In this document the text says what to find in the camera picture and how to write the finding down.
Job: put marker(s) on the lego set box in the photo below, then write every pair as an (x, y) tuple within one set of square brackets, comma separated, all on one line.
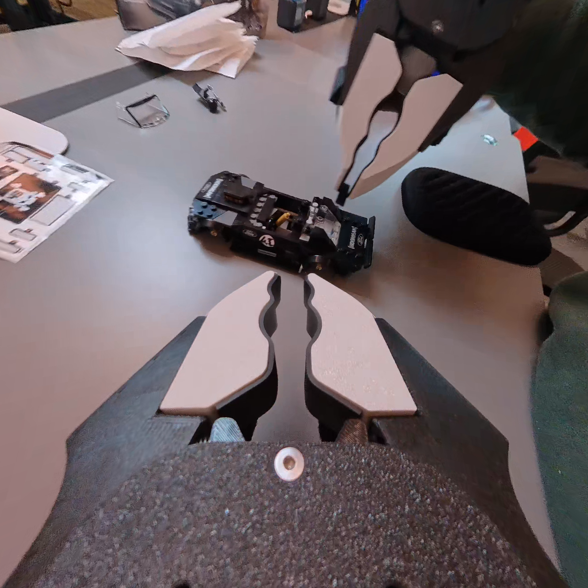
[(138, 11)]

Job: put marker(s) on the black lego axle assembly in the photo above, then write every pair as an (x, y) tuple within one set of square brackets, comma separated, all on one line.
[(209, 96)]

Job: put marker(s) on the white paper bags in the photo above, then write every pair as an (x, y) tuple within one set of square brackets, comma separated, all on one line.
[(193, 46)]

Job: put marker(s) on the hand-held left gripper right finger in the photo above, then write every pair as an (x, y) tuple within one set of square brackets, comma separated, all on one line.
[(360, 358)]

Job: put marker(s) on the orange striped object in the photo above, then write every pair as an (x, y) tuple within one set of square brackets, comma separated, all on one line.
[(525, 139)]

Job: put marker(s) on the person's right forearm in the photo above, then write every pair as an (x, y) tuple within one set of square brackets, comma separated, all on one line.
[(551, 64)]

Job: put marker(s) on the black lego car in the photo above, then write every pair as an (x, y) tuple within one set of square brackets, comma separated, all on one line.
[(276, 225)]

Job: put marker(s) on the small black box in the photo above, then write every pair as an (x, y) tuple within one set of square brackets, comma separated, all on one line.
[(291, 13)]

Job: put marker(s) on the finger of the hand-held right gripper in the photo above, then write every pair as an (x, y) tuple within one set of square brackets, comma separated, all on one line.
[(367, 92), (418, 119)]

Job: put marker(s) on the sticker sheet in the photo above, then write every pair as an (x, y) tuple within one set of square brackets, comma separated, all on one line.
[(46, 197)]

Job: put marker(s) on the clear lego windshield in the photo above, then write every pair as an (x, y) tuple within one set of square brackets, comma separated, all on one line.
[(145, 112)]

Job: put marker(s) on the white booklet stand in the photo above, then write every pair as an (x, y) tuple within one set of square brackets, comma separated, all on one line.
[(28, 133)]

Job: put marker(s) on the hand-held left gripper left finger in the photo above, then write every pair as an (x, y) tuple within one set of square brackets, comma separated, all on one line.
[(225, 358)]

